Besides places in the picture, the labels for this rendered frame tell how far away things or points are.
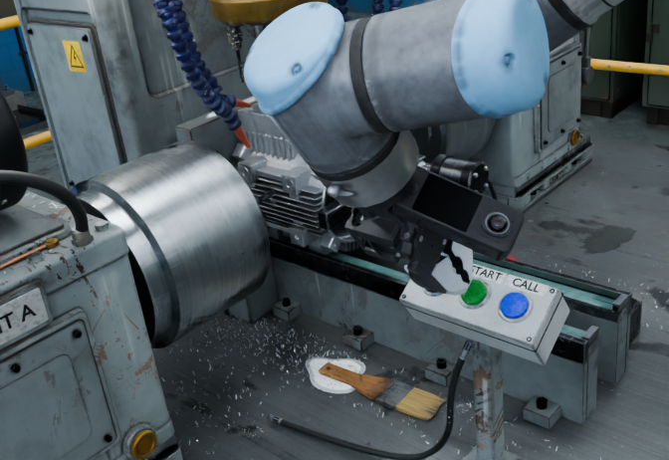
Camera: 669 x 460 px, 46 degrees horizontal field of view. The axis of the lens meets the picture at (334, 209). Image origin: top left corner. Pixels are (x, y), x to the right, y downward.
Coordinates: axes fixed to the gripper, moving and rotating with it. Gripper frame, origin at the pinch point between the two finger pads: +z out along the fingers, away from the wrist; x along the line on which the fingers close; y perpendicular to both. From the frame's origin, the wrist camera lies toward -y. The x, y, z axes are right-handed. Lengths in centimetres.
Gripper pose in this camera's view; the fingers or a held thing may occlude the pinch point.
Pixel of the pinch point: (467, 284)
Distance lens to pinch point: 85.8
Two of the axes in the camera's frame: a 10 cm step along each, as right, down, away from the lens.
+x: -4.9, 8.1, -3.2
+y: -7.5, -2.0, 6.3
